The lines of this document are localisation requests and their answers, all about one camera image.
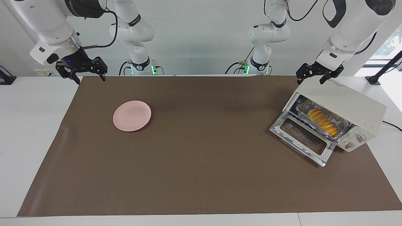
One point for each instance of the large cream oven knob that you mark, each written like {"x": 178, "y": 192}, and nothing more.
{"x": 360, "y": 137}

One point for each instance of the brown table mat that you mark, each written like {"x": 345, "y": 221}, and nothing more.
{"x": 204, "y": 157}

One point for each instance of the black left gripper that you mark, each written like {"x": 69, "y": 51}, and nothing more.
{"x": 317, "y": 69}

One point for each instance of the black table clamp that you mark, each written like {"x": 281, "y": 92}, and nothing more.
{"x": 6, "y": 78}

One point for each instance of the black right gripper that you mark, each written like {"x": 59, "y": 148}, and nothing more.
{"x": 78, "y": 61}

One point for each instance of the cream toaster oven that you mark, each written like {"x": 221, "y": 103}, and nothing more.
{"x": 342, "y": 100}

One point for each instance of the black camera stand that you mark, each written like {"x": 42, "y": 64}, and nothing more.
{"x": 384, "y": 69}

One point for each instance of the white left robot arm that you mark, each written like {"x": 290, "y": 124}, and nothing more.
{"x": 351, "y": 28}

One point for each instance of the small cream oven knob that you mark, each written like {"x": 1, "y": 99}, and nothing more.
{"x": 349, "y": 144}

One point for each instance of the pink round plate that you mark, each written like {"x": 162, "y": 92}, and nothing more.
{"x": 132, "y": 116}

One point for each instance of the aluminium foil baking tray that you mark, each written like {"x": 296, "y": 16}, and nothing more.
{"x": 303, "y": 106}

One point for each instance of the glass oven door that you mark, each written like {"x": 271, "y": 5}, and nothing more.
{"x": 301, "y": 138}

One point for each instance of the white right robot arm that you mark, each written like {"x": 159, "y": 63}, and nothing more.
{"x": 50, "y": 25}

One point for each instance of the white wall socket box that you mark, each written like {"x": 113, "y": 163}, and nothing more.
{"x": 40, "y": 72}

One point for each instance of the sliced golden bread loaf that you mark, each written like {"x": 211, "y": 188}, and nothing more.
{"x": 323, "y": 122}

